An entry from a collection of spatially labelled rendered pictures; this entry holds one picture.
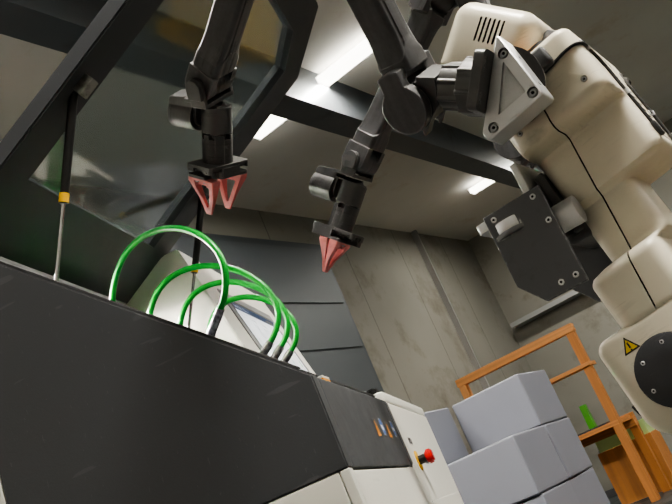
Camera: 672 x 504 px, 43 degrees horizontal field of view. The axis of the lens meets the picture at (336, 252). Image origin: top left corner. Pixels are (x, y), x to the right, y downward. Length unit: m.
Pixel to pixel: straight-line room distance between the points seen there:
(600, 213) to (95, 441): 0.91
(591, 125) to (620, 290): 0.25
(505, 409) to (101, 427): 2.38
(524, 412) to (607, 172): 2.38
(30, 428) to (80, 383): 0.12
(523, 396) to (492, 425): 0.19
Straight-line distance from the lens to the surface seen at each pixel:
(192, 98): 1.56
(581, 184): 1.34
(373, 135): 1.82
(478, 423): 3.71
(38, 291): 1.64
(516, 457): 3.28
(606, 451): 9.11
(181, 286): 2.29
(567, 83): 1.31
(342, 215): 1.83
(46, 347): 1.61
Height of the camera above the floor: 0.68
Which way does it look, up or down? 18 degrees up
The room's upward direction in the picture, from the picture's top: 23 degrees counter-clockwise
